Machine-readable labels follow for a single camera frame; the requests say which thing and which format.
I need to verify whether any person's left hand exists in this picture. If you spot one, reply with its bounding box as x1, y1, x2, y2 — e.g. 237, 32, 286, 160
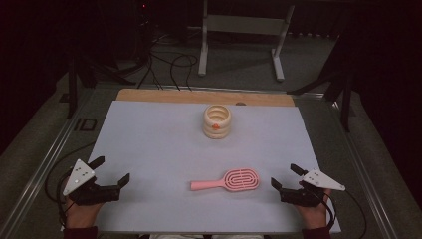
64, 195, 105, 231

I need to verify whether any right hand-held gripper cable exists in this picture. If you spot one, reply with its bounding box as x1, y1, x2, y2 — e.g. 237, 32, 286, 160
312, 185, 368, 239

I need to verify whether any white metal stand frame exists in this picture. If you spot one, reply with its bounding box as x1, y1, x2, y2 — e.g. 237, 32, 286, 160
197, 0, 296, 83

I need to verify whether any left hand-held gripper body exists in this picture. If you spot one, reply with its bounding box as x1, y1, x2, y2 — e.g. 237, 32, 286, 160
62, 157, 122, 207

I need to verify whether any person's right hand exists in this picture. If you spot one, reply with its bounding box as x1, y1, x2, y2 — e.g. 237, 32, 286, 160
294, 188, 333, 231

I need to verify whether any pink hairbrush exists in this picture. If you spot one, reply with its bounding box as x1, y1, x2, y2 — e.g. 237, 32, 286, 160
189, 167, 261, 192

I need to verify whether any cream ribbed holder cup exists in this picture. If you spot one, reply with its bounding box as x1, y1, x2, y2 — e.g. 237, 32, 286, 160
202, 104, 232, 139

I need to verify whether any white table board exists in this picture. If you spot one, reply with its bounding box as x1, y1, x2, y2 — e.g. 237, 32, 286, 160
60, 100, 342, 235

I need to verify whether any left hand-held gripper cable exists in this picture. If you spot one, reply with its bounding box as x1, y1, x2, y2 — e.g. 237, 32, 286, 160
44, 141, 98, 231

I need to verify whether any metal floor rail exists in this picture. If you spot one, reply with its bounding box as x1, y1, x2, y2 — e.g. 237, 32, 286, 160
327, 99, 400, 239
0, 89, 97, 239

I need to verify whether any hand-held gripper cable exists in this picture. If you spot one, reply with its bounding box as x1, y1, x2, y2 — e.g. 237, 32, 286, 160
312, 185, 368, 239
44, 141, 98, 231

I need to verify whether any black floor cable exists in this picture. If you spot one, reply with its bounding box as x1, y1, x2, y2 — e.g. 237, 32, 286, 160
169, 54, 199, 92
136, 33, 164, 91

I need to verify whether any black tripod stand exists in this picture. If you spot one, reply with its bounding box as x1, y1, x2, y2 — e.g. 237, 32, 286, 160
287, 33, 355, 133
65, 49, 137, 120

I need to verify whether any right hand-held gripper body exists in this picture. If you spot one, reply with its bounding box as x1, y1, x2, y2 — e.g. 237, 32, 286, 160
280, 167, 346, 209

